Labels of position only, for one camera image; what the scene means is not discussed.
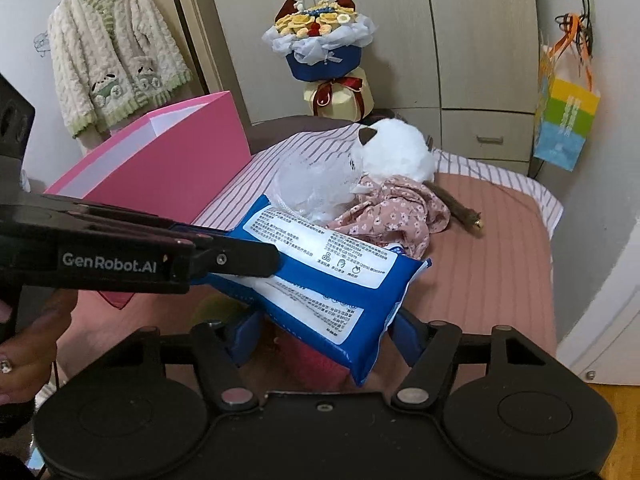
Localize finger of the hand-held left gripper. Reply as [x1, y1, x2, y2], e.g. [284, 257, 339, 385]
[190, 239, 282, 285]
[75, 201, 232, 244]

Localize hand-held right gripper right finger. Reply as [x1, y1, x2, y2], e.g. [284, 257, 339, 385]
[390, 307, 556, 411]

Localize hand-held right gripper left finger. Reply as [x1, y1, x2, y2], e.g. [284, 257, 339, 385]
[100, 310, 271, 413]

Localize green soft ball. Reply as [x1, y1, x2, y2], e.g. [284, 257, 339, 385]
[192, 295, 251, 328]

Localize red fluffy pompom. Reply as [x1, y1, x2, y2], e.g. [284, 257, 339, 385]
[272, 330, 351, 392]

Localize pink storage box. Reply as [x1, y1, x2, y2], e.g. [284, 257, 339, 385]
[44, 91, 252, 226]

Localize blue wet wipes pack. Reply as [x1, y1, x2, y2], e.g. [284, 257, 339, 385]
[207, 194, 432, 387]

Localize white mesh bath pouf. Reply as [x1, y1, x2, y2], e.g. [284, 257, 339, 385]
[270, 147, 373, 226]

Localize pink floral scrunchie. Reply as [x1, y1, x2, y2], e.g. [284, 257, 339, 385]
[327, 175, 453, 261]

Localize person's left hand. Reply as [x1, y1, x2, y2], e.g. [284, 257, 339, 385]
[0, 291, 79, 407]

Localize red sheer cloth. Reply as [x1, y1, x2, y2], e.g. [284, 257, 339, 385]
[97, 287, 136, 311]

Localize white striped bedsheet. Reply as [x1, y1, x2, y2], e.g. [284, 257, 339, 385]
[192, 127, 566, 241]

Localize mauve pillow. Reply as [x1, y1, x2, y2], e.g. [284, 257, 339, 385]
[247, 116, 362, 155]

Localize brown furry tail toy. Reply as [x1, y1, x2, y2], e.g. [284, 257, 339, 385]
[430, 182, 485, 233]

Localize white plush cat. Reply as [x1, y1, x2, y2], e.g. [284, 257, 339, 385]
[357, 116, 437, 183]

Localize white door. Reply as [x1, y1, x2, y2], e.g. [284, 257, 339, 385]
[555, 240, 640, 386]

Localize cream knitted cardigan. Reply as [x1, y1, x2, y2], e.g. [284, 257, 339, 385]
[47, 0, 193, 141]

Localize crochet flower bouquet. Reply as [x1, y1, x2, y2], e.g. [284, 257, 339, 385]
[262, 0, 376, 121]

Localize colourful paper gift bag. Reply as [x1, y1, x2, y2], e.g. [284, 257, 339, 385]
[532, 45, 601, 173]

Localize beige wardrobe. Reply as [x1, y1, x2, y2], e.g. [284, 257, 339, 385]
[165, 0, 546, 177]

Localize orange ribbon bundle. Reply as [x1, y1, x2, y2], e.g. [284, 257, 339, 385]
[554, 0, 598, 63]

